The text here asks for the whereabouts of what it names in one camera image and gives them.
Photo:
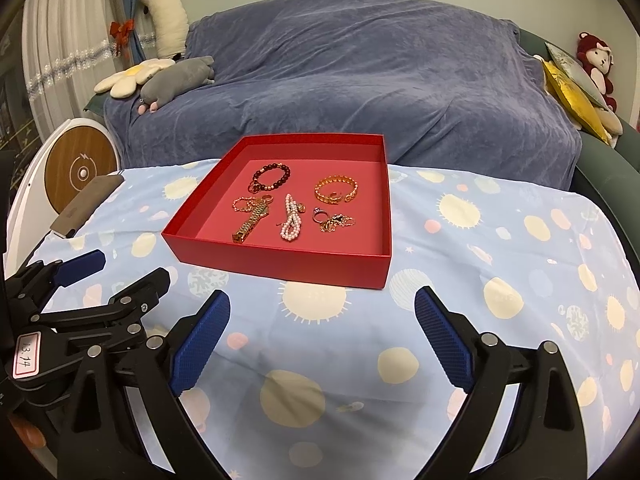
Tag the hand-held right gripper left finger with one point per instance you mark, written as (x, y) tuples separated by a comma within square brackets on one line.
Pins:
[(200, 345)]

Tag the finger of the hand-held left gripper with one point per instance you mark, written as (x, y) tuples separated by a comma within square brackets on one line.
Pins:
[(80, 261), (145, 287)]

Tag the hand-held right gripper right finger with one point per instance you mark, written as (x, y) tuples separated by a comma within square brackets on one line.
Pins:
[(442, 340)]

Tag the red cardboard box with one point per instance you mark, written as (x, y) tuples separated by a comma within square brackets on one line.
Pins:
[(280, 265)]

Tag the gold wrist watch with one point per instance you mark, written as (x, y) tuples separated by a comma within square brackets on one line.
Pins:
[(250, 225)]

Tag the gold hoop earring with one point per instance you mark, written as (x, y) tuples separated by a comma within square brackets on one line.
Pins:
[(334, 199)]

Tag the brown pad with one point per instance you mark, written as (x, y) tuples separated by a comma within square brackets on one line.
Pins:
[(87, 207)]

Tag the light blue printed sheet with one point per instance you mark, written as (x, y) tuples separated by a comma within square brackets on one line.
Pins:
[(350, 360)]

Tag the round white wooden-faced appliance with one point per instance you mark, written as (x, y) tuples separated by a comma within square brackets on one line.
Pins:
[(80, 160)]

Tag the flower shaped cushion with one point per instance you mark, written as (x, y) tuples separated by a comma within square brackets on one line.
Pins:
[(125, 80)]

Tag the grey plush toy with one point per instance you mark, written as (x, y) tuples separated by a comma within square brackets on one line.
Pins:
[(172, 82)]

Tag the white curtain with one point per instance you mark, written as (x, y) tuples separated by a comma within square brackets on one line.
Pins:
[(65, 50)]

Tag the green sofa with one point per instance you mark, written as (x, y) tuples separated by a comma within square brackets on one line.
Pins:
[(610, 175)]

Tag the red bow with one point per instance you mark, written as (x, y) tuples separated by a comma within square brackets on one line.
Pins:
[(121, 29)]

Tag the white plush toy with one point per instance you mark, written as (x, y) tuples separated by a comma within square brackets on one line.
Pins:
[(165, 15)]

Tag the yellow cushion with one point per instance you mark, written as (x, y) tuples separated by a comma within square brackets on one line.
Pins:
[(570, 95)]

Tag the blue-grey blanket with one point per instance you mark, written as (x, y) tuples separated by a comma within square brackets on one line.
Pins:
[(375, 70)]

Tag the grey cushion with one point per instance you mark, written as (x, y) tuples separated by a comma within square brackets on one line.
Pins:
[(575, 67)]

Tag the red monkey plush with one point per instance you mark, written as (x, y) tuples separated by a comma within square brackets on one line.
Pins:
[(597, 62)]

